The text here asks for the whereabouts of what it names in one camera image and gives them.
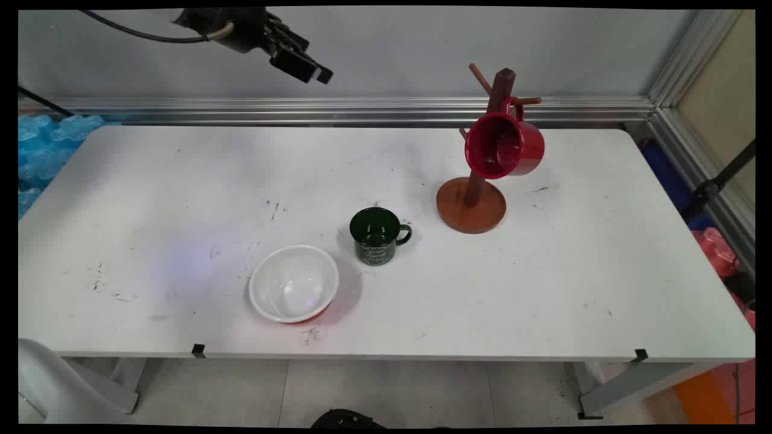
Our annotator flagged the grey table leg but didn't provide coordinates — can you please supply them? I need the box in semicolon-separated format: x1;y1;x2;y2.
566;360;721;421
65;357;149;415

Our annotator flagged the horizontal aluminium frame rail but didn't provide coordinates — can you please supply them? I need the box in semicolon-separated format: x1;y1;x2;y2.
18;95;656;128

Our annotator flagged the blue bag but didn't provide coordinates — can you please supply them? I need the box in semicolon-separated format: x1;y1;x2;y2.
638;140;715;232

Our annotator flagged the thin black cable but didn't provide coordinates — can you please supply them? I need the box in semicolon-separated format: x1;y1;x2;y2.
18;86;75;118

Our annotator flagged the wooden mug tree stand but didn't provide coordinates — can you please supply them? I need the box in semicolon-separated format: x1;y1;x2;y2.
435;63;543;235

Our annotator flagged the black rounded object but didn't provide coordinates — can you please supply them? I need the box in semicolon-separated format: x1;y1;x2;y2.
310;408;387;429

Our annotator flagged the red ceramic mug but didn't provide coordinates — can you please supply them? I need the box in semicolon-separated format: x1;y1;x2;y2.
464;96;546;180

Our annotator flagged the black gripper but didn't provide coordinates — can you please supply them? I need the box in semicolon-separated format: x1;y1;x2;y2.
172;7;334;85

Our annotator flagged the black tripod stand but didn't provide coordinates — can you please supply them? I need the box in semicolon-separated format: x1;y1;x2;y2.
680;139;756;225

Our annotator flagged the blue bubble wrap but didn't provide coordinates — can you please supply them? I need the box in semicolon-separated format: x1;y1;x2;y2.
18;114;124;219

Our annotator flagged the pink red plastic bag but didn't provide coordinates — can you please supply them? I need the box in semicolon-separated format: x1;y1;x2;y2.
689;227;756;331

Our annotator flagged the dark green printed mug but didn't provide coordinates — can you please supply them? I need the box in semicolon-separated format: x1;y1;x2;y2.
349;207;413;266

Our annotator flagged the slanted aluminium frame post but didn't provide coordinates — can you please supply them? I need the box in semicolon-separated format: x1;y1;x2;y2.
647;9;756;269

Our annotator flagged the white rounded chair back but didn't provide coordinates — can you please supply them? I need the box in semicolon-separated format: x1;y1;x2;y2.
18;337;130;426

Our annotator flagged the orange box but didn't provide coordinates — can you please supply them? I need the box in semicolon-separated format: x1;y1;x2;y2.
671;360;756;426

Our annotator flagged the white bowl, red outside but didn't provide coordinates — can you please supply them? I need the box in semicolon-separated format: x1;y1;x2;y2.
248;244;340;325

